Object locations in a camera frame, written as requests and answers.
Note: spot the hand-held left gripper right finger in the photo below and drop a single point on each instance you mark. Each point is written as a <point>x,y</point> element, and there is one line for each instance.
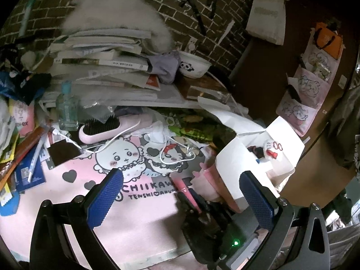
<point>256,202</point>

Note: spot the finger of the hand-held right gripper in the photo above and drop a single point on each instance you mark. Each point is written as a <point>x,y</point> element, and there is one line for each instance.
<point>188,202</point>

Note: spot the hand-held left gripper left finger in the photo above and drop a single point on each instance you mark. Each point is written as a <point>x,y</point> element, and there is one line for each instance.
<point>108,195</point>

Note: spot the pink tube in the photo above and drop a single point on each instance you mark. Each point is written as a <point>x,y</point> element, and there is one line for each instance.
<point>182,187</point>

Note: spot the white cardboard box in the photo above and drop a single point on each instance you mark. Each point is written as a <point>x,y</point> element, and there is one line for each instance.
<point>242,163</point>

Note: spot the white doll with red glasses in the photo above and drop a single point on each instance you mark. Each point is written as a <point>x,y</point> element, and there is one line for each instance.
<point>272,149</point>

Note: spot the pink printed desk mat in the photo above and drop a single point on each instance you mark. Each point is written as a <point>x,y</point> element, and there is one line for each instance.
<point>140,219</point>

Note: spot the black card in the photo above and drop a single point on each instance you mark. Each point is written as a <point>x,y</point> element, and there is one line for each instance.
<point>63,153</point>

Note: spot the pink hairbrush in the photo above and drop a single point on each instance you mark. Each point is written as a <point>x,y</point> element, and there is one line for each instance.
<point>112,129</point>

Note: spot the green snack packet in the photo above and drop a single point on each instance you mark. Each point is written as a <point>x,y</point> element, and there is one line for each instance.
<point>194,130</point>

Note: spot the white pen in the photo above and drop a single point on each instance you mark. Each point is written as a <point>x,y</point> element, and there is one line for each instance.
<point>36,160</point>

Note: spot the white crumpled paper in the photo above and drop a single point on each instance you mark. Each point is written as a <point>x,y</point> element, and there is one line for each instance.
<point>233,118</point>

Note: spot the clear bottle blue cap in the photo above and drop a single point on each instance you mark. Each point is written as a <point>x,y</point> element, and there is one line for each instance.
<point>67,109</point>

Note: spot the brown long packet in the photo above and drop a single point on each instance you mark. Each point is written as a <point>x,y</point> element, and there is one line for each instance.
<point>19,153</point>

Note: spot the blue zigzag-edged card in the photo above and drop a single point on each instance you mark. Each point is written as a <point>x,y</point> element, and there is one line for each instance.
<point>8,204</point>

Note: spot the yellow packet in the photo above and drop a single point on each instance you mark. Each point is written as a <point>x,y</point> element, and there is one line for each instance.
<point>9,149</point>

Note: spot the pink tissue packet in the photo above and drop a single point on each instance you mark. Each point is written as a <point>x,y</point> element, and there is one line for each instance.
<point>24,118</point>

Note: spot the dark jacket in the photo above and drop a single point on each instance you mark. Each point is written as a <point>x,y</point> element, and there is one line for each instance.
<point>346,126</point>

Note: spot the brown box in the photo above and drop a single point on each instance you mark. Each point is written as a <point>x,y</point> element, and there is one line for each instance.
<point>205,85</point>

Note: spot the stack of books and papers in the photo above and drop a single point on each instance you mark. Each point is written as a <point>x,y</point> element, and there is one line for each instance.
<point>112,73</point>

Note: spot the panda print bowl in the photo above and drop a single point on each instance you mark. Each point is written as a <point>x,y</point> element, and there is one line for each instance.
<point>194,66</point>

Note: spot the grey cloth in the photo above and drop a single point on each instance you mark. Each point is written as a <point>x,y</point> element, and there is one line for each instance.
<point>164,67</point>

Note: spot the blue snack bag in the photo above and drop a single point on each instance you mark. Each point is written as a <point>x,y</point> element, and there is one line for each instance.
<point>25,85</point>

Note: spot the orange paper bag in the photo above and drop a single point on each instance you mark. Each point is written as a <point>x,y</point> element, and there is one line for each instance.
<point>327,40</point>

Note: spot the white fluffy fur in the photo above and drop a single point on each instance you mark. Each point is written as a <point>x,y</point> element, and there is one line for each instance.
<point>118,14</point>

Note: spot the pink hanging wall organizer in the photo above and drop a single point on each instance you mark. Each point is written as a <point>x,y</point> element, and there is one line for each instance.
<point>306,90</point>

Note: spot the white wall socket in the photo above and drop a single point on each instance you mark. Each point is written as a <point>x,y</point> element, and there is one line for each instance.
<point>192,45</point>

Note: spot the white wall strip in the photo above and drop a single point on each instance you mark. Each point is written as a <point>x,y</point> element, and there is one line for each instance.
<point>226,32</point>

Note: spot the pale wall pipe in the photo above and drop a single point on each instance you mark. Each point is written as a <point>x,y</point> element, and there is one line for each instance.
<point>29,8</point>

